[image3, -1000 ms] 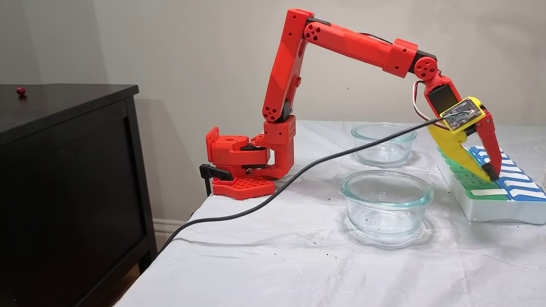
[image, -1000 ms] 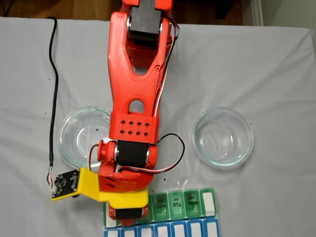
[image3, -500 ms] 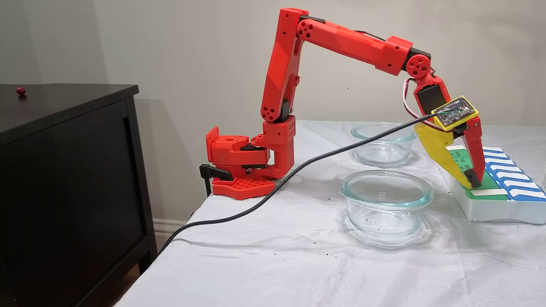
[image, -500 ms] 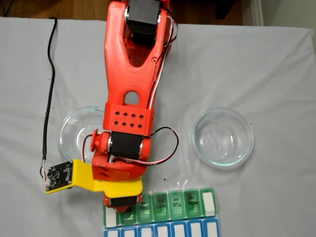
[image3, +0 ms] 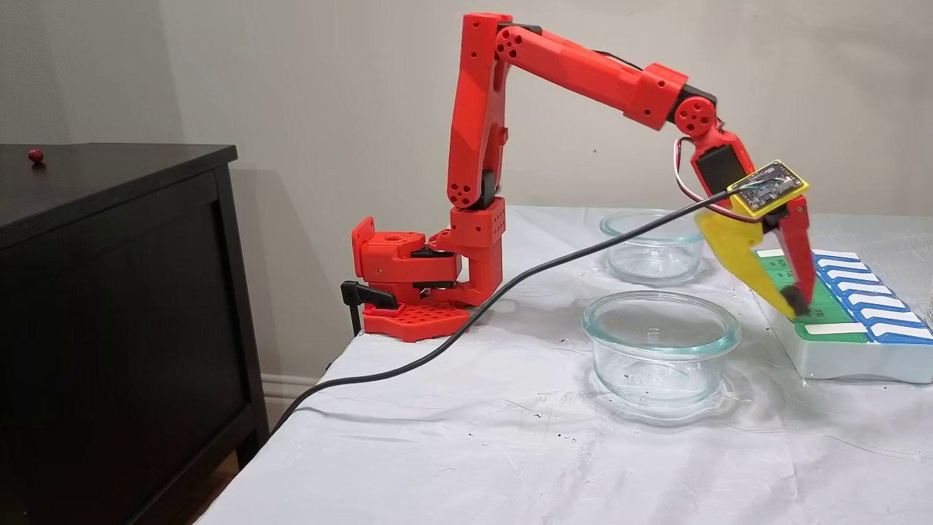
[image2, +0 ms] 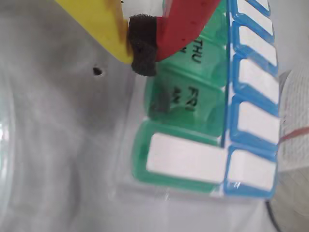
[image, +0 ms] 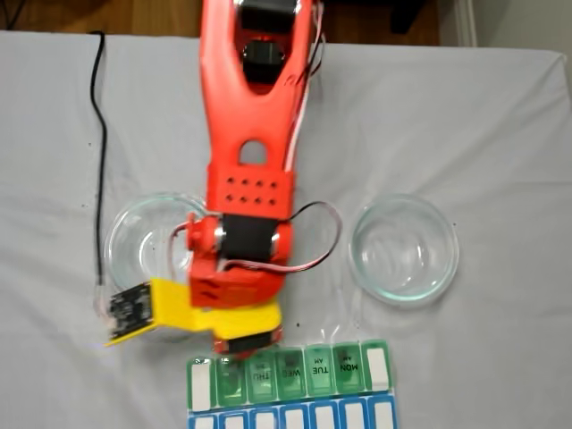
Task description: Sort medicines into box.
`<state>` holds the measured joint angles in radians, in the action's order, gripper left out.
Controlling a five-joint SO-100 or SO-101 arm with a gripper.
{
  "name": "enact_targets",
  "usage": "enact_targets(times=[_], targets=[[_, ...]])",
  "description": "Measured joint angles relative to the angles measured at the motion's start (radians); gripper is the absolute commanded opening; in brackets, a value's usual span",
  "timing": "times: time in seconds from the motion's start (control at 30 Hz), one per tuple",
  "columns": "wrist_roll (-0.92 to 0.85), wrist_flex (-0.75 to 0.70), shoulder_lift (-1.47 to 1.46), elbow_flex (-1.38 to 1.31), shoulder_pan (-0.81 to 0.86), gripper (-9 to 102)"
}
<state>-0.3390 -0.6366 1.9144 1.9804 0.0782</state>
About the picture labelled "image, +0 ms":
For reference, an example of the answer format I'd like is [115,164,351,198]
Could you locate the camera board with yellow mount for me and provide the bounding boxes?
[102,277,198,349]

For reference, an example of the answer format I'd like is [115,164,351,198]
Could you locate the small clear glass bowl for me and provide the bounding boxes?
[347,193,460,306]

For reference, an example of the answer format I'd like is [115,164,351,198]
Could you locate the weekly pill organizer box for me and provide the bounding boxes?
[185,338,399,429]

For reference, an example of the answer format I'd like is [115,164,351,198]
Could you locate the white and red servo wire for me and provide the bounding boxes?
[168,201,346,288]

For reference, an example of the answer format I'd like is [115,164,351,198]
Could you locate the black camera cable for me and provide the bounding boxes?
[88,29,107,288]

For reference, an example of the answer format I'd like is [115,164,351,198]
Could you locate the white plastic table cover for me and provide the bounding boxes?
[0,29,572,429]

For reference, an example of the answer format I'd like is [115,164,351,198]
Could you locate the large clear glass bowl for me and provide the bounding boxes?
[105,191,212,297]

